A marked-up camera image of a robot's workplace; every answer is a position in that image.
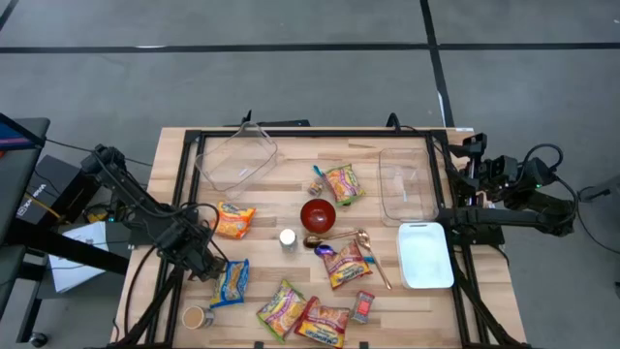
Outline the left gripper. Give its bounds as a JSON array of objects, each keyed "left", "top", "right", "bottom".
[{"left": 159, "top": 223, "right": 229, "bottom": 283}]

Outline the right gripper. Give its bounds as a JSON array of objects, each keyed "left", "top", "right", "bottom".
[{"left": 448, "top": 133, "right": 508, "bottom": 207}]

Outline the blue noodle packet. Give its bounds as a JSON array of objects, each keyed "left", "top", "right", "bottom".
[{"left": 209, "top": 258, "right": 251, "bottom": 309}]

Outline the tan-lidded jar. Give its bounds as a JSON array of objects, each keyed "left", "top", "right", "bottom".
[{"left": 181, "top": 304, "right": 216, "bottom": 331}]

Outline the orange noodle packet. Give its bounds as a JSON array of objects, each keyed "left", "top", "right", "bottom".
[{"left": 211, "top": 201, "right": 258, "bottom": 240}]

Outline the lime chili shrimp noodle packet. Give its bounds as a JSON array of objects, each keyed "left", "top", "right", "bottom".
[
  {"left": 256, "top": 278, "right": 309, "bottom": 343},
  {"left": 323, "top": 163, "right": 367, "bottom": 207}
]

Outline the white-lidded spice jar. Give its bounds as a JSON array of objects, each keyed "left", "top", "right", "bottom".
[{"left": 278, "top": 228, "right": 298, "bottom": 253}]

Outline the copper spoon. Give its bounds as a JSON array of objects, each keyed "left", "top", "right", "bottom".
[
  {"left": 356, "top": 229, "right": 393, "bottom": 291},
  {"left": 302, "top": 229, "right": 360, "bottom": 250}
]

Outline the red yellow noodle packet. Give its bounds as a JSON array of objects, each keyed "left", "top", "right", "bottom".
[{"left": 322, "top": 239, "right": 374, "bottom": 291}]

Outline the red grey spice box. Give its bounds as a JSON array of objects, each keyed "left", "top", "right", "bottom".
[{"left": 349, "top": 289, "right": 376, "bottom": 325}]

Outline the clear plastic bin with sticker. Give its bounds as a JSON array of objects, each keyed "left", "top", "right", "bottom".
[{"left": 193, "top": 120, "right": 280, "bottom": 201}]

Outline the white plastic tray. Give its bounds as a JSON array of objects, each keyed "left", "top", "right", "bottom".
[{"left": 395, "top": 221, "right": 455, "bottom": 291}]

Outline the red bowl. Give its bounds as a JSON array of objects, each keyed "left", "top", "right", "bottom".
[{"left": 299, "top": 198, "right": 337, "bottom": 236}]

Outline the red beef flavor noodle packet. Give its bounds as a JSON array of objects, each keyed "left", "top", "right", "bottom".
[{"left": 293, "top": 295, "right": 352, "bottom": 349}]

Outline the white paper sheet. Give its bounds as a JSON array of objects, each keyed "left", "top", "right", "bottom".
[{"left": 47, "top": 221, "right": 110, "bottom": 294}]

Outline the grey floor stand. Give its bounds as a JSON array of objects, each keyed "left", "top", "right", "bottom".
[{"left": 575, "top": 174, "right": 620, "bottom": 205}]

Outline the black equipment box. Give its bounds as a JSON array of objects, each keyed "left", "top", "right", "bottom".
[{"left": 16, "top": 153, "right": 104, "bottom": 227}]

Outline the black desk stand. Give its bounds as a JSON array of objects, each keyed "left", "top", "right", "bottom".
[{"left": 0, "top": 113, "right": 131, "bottom": 346}]

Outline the blue screen laptop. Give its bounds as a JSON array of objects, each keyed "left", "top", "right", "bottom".
[{"left": 0, "top": 113, "right": 47, "bottom": 152}]

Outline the purple spoon with blue handle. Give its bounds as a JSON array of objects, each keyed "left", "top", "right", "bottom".
[{"left": 313, "top": 243, "right": 377, "bottom": 266}]

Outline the black aluminium table frame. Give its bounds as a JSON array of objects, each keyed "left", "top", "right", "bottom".
[{"left": 113, "top": 126, "right": 532, "bottom": 349}]

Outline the black mount bar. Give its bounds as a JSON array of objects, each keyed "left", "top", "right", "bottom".
[{"left": 223, "top": 109, "right": 312, "bottom": 129}]

